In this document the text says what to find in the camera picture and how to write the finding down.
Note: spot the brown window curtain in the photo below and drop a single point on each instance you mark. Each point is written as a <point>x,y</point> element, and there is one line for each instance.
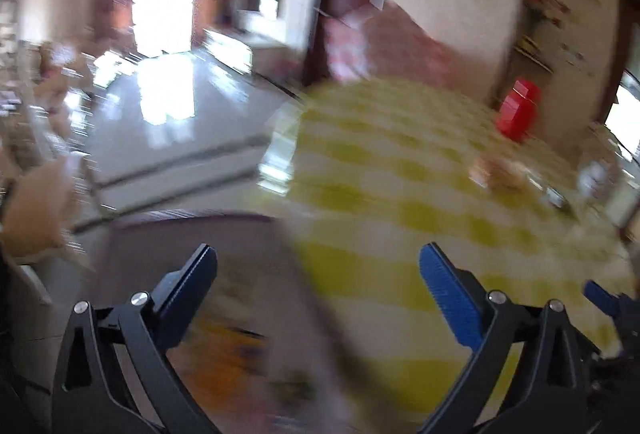
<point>115,4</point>

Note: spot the purple cardboard box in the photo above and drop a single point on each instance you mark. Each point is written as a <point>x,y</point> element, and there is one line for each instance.
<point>270,259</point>

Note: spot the wooden corner wall shelf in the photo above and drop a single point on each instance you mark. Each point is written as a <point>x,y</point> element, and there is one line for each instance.
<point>532,54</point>

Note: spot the red thermos jug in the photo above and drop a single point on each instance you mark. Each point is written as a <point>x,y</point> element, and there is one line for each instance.
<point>517,111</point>

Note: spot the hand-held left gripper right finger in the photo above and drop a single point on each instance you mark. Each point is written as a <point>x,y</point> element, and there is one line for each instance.
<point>450,296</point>

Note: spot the yellow checked tablecloth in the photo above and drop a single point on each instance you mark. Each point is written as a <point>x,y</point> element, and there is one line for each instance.
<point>400,194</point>

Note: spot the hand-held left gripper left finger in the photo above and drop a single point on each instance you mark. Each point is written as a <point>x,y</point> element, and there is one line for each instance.
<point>197,276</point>

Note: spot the pink checked cloth cover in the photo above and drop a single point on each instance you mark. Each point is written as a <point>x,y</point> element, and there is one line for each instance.
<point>390,44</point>

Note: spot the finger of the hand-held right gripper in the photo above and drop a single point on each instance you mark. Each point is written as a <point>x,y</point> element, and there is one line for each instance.
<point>602,296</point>

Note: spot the beige tufted chair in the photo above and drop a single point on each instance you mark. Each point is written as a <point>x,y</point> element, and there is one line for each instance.
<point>35,209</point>

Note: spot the beige carved sofa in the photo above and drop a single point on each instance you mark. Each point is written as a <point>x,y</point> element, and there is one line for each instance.
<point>60,74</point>

